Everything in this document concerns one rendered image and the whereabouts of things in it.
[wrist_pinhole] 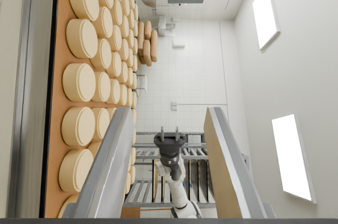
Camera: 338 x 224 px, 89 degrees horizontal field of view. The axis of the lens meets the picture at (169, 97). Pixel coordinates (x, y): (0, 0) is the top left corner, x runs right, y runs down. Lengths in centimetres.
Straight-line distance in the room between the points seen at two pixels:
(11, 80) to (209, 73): 483
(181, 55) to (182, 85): 93
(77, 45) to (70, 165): 14
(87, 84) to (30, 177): 14
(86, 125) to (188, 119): 430
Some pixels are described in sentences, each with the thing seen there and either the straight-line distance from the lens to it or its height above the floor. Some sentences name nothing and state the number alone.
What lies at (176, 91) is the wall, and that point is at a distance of 467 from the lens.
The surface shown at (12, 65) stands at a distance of 30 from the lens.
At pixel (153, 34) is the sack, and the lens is 449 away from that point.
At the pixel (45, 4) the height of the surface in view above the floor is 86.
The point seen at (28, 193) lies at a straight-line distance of 30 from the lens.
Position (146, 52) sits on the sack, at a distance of 406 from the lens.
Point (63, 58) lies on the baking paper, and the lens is 25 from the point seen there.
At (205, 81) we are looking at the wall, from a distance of 487.
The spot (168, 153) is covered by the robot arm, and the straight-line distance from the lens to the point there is 73.
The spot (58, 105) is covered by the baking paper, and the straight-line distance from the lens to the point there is 23.
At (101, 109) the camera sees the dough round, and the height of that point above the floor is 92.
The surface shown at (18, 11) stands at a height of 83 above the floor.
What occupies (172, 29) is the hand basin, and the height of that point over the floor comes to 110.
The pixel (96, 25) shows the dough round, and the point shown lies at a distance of 33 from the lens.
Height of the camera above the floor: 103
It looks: level
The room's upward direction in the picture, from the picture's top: 90 degrees clockwise
